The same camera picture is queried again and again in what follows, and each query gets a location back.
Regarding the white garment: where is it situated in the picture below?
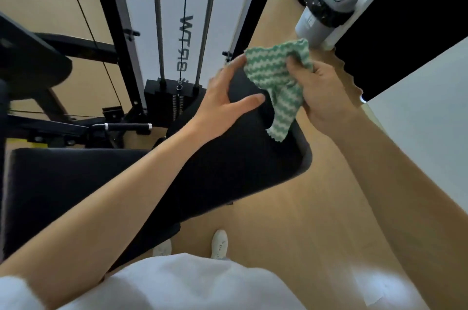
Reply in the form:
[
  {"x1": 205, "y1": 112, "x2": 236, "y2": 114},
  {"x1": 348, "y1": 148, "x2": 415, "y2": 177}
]
[{"x1": 0, "y1": 253, "x2": 306, "y2": 310}]

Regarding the black gym machine frame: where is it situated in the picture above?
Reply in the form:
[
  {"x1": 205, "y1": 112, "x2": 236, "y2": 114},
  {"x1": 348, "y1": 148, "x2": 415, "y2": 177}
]
[{"x1": 0, "y1": 0, "x2": 286, "y2": 150}]

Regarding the person's right hand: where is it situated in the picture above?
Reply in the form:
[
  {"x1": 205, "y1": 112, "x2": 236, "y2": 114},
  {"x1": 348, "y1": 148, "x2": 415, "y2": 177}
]
[{"x1": 286, "y1": 56, "x2": 363, "y2": 136}]

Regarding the person's left hand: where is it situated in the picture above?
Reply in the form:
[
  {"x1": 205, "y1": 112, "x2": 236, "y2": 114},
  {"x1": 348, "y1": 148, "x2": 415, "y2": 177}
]
[{"x1": 191, "y1": 54, "x2": 266, "y2": 139}]

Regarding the black bin liner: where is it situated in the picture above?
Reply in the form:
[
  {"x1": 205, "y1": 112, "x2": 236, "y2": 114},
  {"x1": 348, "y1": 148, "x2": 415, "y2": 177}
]
[{"x1": 303, "y1": 0, "x2": 354, "y2": 28}]

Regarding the black backrest pad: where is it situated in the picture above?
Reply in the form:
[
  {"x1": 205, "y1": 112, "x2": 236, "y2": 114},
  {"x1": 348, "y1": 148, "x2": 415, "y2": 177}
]
[{"x1": 165, "y1": 65, "x2": 313, "y2": 223}]

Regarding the grey guide rod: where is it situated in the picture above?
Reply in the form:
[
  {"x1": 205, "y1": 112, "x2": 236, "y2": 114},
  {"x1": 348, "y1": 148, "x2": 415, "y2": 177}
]
[
  {"x1": 194, "y1": 0, "x2": 223, "y2": 87},
  {"x1": 151, "y1": 0, "x2": 167, "y2": 82}
]

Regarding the black weight stack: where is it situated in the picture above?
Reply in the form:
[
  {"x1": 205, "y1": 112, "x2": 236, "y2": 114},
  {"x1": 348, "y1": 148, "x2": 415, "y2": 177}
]
[{"x1": 144, "y1": 78, "x2": 207, "y2": 128}]

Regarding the white shoe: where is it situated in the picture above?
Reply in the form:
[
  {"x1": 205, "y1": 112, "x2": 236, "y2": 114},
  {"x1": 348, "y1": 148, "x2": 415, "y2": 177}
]
[
  {"x1": 211, "y1": 229, "x2": 229, "y2": 260},
  {"x1": 152, "y1": 238, "x2": 173, "y2": 258}
]

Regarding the thin black cable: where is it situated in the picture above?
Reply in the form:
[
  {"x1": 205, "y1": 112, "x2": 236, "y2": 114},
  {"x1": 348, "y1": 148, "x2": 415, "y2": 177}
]
[{"x1": 58, "y1": 0, "x2": 126, "y2": 110}]

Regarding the person's right forearm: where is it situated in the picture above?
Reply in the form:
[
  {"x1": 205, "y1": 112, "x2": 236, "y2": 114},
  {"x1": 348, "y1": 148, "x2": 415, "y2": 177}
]
[{"x1": 327, "y1": 103, "x2": 468, "y2": 310}]

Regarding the black seat pad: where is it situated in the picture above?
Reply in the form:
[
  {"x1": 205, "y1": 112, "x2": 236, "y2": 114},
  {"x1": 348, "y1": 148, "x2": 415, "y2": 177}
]
[{"x1": 0, "y1": 148, "x2": 182, "y2": 271}]

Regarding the person's left forearm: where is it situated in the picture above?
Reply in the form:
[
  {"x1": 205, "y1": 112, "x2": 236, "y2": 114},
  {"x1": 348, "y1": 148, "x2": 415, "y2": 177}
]
[{"x1": 0, "y1": 121, "x2": 219, "y2": 310}]

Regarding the thick black machine cable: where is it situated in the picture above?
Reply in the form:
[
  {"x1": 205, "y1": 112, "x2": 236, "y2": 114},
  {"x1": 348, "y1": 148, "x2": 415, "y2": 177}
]
[{"x1": 178, "y1": 0, "x2": 191, "y2": 84}]

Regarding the black padded roller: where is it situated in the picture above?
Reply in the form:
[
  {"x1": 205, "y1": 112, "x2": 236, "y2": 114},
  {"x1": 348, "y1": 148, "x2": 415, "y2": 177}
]
[{"x1": 0, "y1": 12, "x2": 73, "y2": 101}]

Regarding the black chrome handle bar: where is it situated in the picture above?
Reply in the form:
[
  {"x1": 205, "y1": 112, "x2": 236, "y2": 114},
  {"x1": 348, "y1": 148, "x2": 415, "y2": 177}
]
[{"x1": 91, "y1": 122, "x2": 153, "y2": 136}]

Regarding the green white zigzag cloth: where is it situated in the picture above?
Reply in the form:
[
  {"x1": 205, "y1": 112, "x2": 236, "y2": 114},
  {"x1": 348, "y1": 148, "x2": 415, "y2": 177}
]
[{"x1": 243, "y1": 38, "x2": 314, "y2": 143}]

